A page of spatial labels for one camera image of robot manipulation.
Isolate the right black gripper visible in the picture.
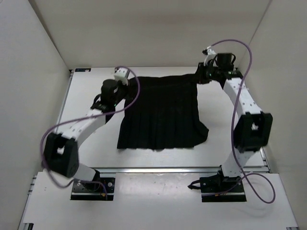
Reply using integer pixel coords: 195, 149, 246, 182
191, 62, 221, 85

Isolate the black pleated skirt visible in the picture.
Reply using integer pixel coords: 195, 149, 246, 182
117, 74, 209, 150

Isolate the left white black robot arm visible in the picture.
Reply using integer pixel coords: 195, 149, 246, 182
40, 77, 131, 191

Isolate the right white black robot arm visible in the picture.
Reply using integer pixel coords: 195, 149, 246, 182
188, 49, 273, 196

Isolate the left blue corner label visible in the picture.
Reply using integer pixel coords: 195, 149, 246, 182
74, 68, 91, 72

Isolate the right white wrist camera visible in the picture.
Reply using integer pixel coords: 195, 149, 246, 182
202, 46, 217, 66

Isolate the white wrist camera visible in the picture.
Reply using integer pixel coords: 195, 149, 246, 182
113, 68, 130, 85
202, 46, 217, 66

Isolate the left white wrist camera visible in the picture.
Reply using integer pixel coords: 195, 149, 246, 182
113, 68, 130, 85

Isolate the aluminium table frame rail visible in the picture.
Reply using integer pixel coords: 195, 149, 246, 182
44, 165, 271, 173

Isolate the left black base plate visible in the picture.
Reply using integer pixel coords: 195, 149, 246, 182
71, 173, 116, 201

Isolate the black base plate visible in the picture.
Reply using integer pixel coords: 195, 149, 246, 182
200, 174, 247, 203
71, 173, 116, 201

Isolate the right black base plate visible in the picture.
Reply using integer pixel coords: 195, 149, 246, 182
200, 174, 247, 203

